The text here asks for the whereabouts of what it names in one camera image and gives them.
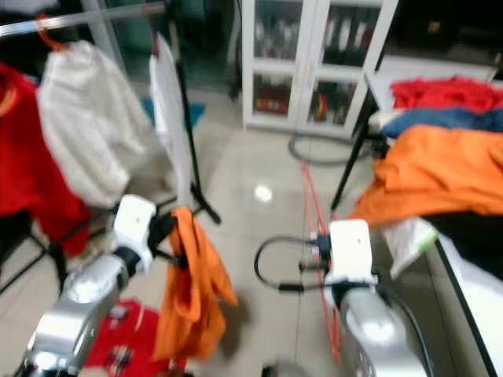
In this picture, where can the grey right robot foot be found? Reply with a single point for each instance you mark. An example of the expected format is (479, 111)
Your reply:
(287, 371)

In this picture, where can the white table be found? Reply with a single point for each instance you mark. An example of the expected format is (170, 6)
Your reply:
(424, 67)

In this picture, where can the black clothes rack stand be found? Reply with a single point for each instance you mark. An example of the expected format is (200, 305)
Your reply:
(208, 212)

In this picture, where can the blue denim shorts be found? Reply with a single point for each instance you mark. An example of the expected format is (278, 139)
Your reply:
(448, 120)

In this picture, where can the orange garment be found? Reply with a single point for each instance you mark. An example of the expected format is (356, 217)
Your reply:
(192, 306)

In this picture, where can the orange polo shirt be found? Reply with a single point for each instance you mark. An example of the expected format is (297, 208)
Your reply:
(432, 177)

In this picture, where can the small white cloth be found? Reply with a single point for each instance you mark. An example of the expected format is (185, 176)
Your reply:
(413, 243)

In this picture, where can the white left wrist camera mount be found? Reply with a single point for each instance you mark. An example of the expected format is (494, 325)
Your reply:
(134, 220)

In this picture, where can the red cloth with black print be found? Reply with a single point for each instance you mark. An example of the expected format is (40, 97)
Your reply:
(126, 334)

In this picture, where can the teal floor mat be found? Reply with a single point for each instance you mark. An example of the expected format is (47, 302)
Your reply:
(196, 114)

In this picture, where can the glass sliding door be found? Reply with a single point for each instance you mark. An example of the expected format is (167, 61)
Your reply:
(204, 39)

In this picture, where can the silver clothes rail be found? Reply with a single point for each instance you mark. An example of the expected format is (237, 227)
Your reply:
(82, 19)

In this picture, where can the orange hanger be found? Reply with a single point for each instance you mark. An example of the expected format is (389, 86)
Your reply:
(42, 33)

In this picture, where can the white glass-door cabinet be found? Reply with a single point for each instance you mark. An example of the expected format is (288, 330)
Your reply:
(318, 67)

